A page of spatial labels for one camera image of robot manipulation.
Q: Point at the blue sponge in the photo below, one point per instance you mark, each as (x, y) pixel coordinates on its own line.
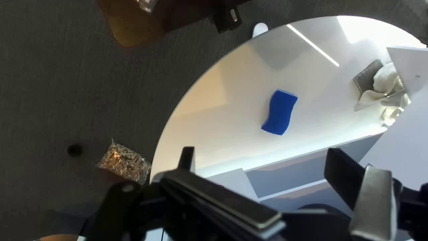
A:
(280, 113)

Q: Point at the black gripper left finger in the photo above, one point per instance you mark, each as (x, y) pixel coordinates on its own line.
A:
(223, 206)

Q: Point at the glittery plastic bag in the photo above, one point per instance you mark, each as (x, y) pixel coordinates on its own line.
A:
(125, 161)

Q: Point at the white toy kitchen unit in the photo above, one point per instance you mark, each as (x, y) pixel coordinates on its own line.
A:
(295, 179)

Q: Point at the flat white table foot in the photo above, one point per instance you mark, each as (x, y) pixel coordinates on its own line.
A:
(260, 30)

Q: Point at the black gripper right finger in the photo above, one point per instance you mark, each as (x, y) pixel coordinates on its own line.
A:
(373, 202)

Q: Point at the small black floor socket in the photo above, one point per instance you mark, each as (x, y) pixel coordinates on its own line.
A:
(76, 151)

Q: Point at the black upright bracket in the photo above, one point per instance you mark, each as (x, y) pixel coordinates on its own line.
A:
(228, 16)

